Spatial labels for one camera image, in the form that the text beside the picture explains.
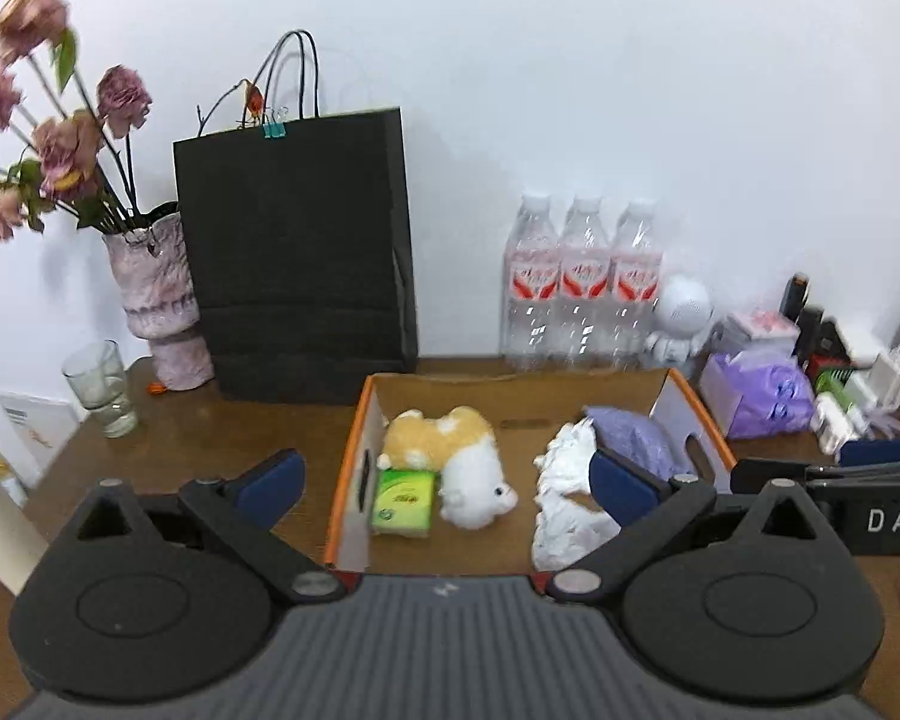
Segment purple wipes packet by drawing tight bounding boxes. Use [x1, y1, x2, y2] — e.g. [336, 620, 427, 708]
[699, 351, 817, 442]

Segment pink ceramic vase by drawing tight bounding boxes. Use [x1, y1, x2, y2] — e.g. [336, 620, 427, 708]
[101, 202, 216, 391]

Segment white charger plug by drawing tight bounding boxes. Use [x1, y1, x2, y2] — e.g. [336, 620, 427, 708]
[866, 352, 900, 406]

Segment red cardboard box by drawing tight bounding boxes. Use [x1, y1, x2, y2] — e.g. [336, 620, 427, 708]
[322, 367, 740, 578]

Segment black paper bag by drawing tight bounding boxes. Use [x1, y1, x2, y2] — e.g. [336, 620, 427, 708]
[172, 30, 419, 404]

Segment green tissue packet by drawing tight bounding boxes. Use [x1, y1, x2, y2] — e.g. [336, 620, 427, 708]
[370, 467, 440, 539]

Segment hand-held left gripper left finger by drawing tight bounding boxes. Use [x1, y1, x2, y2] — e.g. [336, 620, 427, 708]
[71, 448, 348, 605]

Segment purple drawstring pouch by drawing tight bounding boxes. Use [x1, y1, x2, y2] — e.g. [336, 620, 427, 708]
[583, 405, 695, 482]

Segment cream thermos bottle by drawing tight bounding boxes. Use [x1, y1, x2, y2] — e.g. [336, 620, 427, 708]
[0, 431, 50, 597]

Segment dried pink roses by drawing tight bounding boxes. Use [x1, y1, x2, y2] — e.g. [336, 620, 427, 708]
[0, 0, 155, 241]

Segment large white tissue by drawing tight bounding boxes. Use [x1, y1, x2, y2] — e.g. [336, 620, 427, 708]
[531, 420, 623, 572]

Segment black upright device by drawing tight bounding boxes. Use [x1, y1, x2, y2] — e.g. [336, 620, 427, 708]
[780, 274, 826, 361]

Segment white and green case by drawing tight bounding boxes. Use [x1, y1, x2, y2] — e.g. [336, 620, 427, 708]
[810, 375, 871, 455]

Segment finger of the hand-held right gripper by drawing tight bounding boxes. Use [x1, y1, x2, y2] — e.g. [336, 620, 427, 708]
[730, 457, 900, 496]
[840, 439, 900, 466]

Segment white and pink box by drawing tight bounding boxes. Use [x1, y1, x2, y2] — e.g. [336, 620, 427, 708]
[720, 307, 800, 357]

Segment white and yellow plush sheep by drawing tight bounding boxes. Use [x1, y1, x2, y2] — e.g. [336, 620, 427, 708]
[379, 405, 520, 530]

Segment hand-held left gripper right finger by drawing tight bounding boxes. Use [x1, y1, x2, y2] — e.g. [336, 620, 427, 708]
[546, 448, 830, 605]

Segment white round speaker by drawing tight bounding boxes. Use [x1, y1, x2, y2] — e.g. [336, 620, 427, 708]
[643, 275, 715, 380]

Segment clear drinking glass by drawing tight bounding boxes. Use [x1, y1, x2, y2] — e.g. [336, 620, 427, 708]
[61, 340, 140, 440]

